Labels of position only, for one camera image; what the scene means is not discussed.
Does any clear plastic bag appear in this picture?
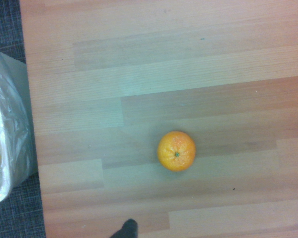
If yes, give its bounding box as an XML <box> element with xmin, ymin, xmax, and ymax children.
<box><xmin>0</xmin><ymin>18</ymin><xmax>38</xmax><ymax>205</ymax></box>

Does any orange tangerine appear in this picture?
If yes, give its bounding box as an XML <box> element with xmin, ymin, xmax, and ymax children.
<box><xmin>156</xmin><ymin>130</ymin><xmax>197</xmax><ymax>173</ymax></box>

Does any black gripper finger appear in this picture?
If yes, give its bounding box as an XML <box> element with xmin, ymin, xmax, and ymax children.
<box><xmin>108</xmin><ymin>218</ymin><xmax>139</xmax><ymax>238</ymax></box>

